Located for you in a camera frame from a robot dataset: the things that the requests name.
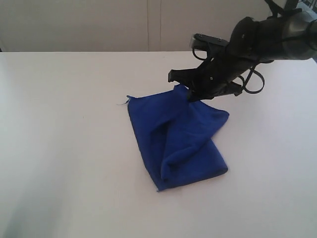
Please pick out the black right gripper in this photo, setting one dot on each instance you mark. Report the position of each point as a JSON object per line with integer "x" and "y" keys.
{"x": 234, "y": 59}

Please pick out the blue microfiber cloth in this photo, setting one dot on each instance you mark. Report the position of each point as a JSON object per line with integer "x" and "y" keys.
{"x": 174, "y": 137}

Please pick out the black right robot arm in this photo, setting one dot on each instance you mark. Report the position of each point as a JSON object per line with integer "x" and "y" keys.
{"x": 291, "y": 36}

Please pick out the beige cabinet doors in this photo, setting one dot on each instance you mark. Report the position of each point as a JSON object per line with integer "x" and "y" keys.
{"x": 118, "y": 25}

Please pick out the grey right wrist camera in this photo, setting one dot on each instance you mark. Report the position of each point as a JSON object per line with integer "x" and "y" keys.
{"x": 203, "y": 42}

